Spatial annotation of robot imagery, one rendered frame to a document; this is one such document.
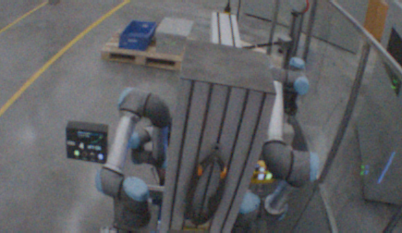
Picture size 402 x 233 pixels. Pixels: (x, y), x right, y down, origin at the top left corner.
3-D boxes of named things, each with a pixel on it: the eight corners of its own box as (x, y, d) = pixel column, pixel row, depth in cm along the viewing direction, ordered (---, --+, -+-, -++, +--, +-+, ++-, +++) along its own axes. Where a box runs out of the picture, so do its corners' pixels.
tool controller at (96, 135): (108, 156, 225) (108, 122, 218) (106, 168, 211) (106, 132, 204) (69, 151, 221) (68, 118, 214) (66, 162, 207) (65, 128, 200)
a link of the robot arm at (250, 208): (228, 208, 192) (235, 190, 184) (254, 209, 193) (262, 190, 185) (228, 225, 182) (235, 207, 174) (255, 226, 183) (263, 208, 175)
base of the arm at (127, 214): (150, 228, 184) (150, 217, 178) (119, 222, 183) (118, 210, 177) (152, 208, 196) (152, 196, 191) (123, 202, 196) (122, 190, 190)
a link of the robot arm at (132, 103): (118, 200, 174) (152, 88, 191) (91, 188, 176) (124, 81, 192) (123, 202, 185) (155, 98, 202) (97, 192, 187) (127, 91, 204)
